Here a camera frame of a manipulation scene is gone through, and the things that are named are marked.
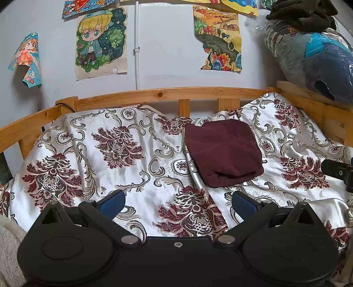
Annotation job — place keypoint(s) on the maroon shirt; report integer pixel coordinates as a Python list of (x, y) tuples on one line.
[(223, 149)]

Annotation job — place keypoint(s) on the white fluffy blanket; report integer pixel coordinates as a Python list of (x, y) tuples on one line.
[(9, 248)]

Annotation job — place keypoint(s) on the colourful torn wall poster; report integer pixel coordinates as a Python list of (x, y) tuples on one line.
[(88, 6)]

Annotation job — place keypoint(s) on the small curled wall poster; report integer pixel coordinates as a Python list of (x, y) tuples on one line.
[(27, 59)]

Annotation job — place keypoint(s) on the clear plastic bag of clothes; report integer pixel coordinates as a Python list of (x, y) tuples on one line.
[(309, 55)]

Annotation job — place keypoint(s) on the wooden bed frame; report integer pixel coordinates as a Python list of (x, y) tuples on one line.
[(165, 95)]

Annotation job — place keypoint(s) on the landscape wall poster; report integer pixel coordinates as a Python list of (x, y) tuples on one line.
[(217, 38)]

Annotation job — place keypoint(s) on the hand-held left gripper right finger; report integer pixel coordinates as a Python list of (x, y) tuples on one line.
[(244, 207)]

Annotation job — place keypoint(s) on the dark green cloth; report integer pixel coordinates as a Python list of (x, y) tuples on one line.
[(303, 13)]

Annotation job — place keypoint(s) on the white wall pipe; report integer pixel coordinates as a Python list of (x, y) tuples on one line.
[(137, 47)]

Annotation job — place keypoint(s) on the white floral bed sheet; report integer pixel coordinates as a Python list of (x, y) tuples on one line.
[(132, 171)]

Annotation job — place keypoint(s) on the yellow and blue wall poster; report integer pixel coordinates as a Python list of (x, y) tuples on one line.
[(234, 6)]

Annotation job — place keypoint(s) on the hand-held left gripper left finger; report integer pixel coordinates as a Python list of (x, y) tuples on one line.
[(111, 205)]

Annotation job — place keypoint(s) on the cartoon character wall poster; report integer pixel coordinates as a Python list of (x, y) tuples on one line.
[(100, 41)]

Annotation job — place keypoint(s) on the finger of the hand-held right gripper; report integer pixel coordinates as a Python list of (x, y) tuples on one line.
[(335, 167)]

